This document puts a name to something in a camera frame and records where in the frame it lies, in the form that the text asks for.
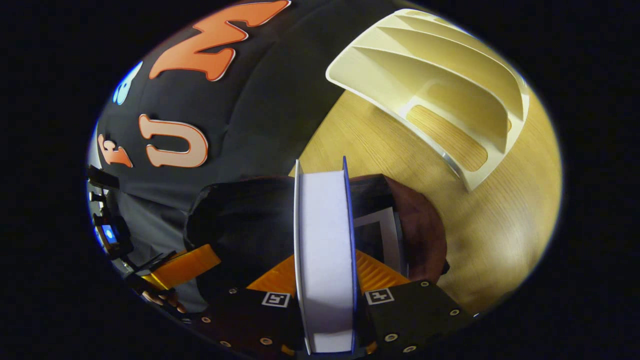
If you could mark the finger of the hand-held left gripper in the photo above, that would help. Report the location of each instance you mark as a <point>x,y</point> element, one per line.
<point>185,267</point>

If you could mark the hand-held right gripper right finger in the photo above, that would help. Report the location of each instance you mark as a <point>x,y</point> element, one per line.
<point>405,315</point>

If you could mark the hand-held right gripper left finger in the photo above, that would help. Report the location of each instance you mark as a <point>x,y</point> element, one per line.
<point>240,320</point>

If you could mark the dark red schoolbag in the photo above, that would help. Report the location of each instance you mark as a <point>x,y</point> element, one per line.
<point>240,225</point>

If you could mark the white portrait cover book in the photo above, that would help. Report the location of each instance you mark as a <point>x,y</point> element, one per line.
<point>387,240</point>

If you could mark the blue cover book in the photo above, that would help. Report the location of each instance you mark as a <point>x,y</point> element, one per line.
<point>325,250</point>

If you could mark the white plastic bookshelf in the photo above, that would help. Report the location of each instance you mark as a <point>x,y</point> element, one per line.
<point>450,65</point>

